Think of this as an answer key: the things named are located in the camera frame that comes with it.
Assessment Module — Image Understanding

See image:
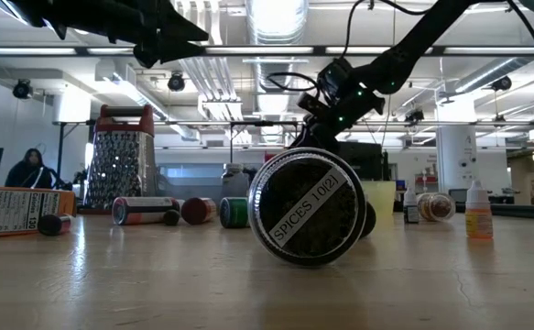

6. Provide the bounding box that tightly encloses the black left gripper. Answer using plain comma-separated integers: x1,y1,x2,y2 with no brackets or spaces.
63,0,211,71

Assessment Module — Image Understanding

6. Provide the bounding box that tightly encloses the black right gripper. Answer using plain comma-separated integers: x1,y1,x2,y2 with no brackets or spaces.
289,90,387,155

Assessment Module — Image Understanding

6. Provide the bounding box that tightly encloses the white-lid spice jar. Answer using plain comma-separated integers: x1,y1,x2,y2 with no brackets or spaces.
221,162,251,200

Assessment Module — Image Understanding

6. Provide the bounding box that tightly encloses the dark-label dropper bottle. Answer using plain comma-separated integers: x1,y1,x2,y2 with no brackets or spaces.
402,187,420,226

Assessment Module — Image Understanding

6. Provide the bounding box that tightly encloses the small clear glass jar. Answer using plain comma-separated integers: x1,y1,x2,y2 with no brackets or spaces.
415,192,457,224

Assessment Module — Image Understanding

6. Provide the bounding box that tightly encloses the pink-tipped food colouring bottle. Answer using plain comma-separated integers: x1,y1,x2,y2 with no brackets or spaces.
111,195,181,226

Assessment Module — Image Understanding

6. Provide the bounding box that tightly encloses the yellow-orange label dropper bottle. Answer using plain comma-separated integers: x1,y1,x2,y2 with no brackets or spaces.
464,179,495,240

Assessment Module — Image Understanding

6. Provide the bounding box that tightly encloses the black background monitor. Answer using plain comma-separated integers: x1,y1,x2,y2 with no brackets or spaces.
337,139,384,182

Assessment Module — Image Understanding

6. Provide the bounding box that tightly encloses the translucent yellow-green plastic bin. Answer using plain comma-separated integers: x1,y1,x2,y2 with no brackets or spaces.
360,180,400,217

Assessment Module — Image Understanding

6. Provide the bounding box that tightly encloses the green food colouring bottle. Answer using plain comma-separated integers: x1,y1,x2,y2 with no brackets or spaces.
219,196,252,229

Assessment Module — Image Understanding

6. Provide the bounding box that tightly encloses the white round pillar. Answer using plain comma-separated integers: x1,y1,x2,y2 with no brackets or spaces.
435,124,478,193

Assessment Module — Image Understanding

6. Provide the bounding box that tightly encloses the red-tipped food colouring bottle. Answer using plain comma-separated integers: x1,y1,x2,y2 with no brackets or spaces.
180,196,218,226

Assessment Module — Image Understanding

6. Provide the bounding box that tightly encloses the person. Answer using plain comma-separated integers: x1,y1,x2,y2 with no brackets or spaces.
4,147,56,191

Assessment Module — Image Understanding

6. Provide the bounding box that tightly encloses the maroon dropper bottle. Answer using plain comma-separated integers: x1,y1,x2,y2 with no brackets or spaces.
37,213,75,237

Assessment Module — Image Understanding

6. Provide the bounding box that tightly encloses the orange snack box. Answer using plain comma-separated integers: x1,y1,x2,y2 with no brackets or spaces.
0,184,78,239

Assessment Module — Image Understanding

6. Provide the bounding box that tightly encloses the black ceiling camera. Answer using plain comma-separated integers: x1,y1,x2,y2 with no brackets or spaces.
492,75,514,93
167,72,187,93
12,78,33,100
405,108,427,126

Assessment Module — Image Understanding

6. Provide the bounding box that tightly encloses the black background rig frame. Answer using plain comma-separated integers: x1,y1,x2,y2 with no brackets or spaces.
228,120,300,165

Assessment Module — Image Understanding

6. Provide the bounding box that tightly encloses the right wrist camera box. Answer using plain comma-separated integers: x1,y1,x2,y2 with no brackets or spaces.
316,57,354,105

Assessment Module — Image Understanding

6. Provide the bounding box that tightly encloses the silver ceiling duct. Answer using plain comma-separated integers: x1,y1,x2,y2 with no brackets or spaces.
246,0,310,146

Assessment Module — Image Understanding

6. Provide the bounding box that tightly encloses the red-handled metal box grater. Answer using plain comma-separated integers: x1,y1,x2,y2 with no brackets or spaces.
84,104,158,213

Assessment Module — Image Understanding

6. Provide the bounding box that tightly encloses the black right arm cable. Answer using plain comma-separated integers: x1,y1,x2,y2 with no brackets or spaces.
266,0,534,105

